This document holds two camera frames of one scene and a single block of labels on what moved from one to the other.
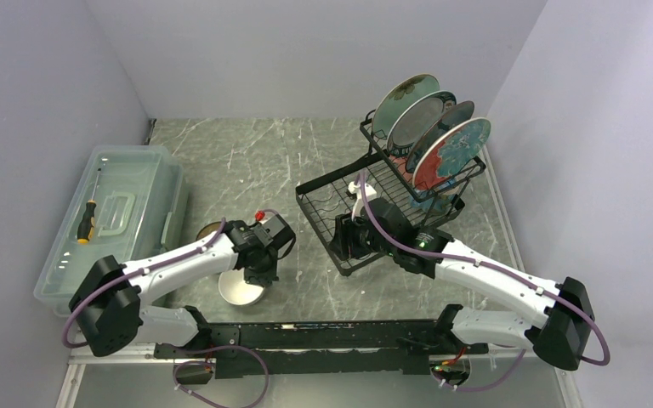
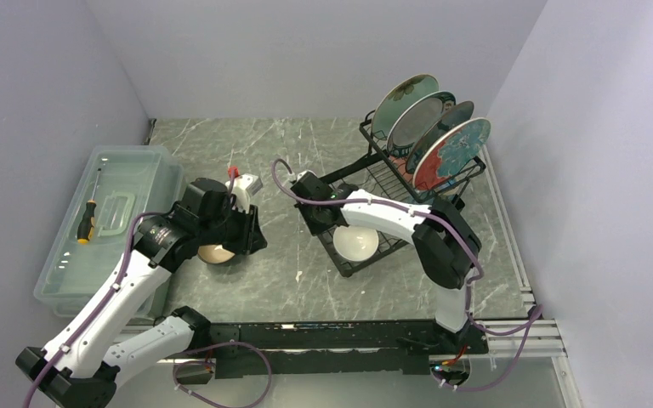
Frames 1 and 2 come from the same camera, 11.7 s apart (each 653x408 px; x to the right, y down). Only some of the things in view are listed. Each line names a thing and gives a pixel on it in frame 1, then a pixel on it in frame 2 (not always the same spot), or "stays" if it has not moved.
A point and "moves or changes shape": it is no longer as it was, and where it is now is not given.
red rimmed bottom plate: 451,151 stays
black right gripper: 343,239 to 313,229
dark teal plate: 439,127 stays
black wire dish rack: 389,178 stays
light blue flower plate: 399,98 stays
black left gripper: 264,279 to 251,238
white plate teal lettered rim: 414,121 stays
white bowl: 236,291 moves or changes shape
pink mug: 400,162 stays
